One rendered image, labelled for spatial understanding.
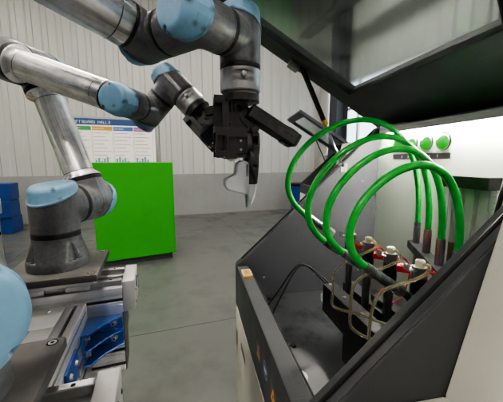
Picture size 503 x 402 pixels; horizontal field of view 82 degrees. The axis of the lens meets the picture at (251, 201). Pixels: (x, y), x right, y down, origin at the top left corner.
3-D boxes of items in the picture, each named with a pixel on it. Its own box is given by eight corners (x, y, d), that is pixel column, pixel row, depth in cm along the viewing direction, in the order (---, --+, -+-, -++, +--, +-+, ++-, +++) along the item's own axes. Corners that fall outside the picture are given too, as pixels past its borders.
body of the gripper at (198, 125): (214, 155, 84) (186, 125, 84) (235, 135, 84) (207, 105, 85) (209, 147, 76) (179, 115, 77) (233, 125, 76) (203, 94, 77)
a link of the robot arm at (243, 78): (255, 78, 58) (265, 65, 50) (255, 102, 58) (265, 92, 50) (218, 76, 56) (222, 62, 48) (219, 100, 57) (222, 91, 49)
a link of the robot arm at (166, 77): (157, 87, 87) (176, 65, 85) (181, 112, 86) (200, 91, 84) (142, 78, 79) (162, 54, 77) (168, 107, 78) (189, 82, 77)
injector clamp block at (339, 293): (321, 332, 84) (322, 282, 82) (352, 328, 86) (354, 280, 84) (402, 443, 51) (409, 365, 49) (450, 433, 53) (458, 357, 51)
